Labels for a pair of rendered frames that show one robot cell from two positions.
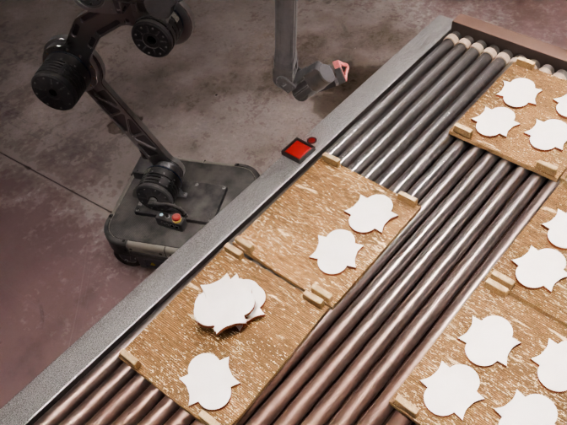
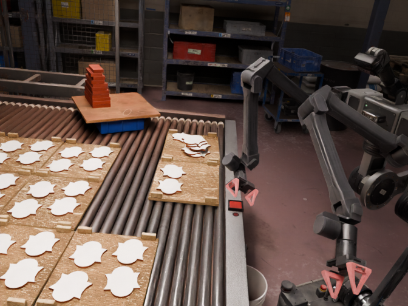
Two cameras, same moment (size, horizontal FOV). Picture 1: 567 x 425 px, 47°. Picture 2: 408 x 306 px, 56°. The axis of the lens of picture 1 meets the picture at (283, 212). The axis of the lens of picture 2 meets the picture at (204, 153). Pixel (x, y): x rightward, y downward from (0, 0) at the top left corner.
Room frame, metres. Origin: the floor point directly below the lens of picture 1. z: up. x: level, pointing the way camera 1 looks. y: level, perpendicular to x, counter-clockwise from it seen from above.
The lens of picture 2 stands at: (2.41, -1.39, 1.98)
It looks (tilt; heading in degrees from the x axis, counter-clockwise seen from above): 26 degrees down; 133
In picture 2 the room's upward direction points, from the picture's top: 5 degrees clockwise
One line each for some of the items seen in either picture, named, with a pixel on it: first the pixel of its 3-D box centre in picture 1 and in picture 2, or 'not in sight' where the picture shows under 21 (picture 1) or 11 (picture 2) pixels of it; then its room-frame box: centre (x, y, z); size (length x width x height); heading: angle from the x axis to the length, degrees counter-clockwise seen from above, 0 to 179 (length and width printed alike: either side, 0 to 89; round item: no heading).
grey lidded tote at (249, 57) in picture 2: not in sight; (254, 54); (-1.37, 3.67, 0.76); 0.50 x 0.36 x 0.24; 55
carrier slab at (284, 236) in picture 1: (327, 225); (186, 181); (1.13, -0.12, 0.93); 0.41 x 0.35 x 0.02; 133
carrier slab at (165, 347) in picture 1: (224, 332); (191, 148); (0.84, 0.19, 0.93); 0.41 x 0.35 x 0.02; 135
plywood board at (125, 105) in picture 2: not in sight; (114, 105); (0.17, 0.06, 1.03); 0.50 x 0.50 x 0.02; 72
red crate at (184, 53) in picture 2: not in sight; (193, 48); (-2.04, 2.96, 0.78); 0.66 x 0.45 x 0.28; 49
